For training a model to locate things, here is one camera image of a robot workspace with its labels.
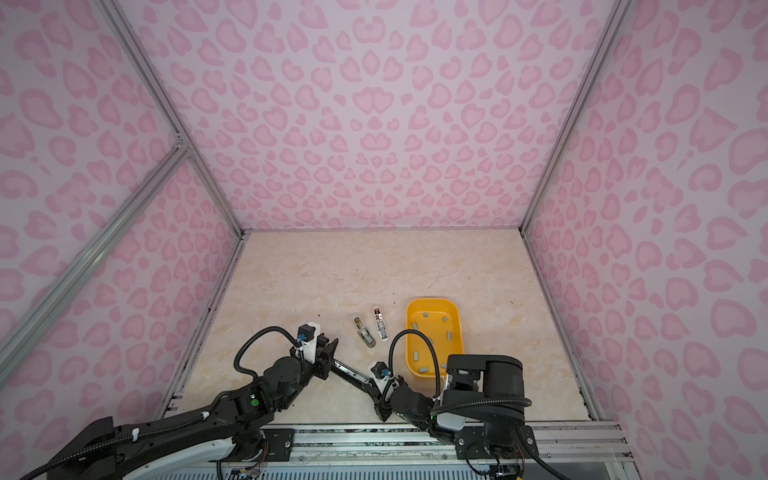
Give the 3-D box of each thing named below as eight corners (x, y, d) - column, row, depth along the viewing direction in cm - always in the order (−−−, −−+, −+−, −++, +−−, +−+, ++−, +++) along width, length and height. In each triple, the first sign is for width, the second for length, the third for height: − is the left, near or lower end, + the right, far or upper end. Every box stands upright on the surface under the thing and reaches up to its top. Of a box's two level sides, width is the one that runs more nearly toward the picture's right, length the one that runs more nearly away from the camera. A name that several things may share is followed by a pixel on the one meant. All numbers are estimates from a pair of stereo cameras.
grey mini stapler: (368, 350, 91) (366, 342, 87) (354, 326, 96) (352, 318, 92) (374, 346, 92) (373, 338, 88) (361, 323, 97) (359, 314, 93)
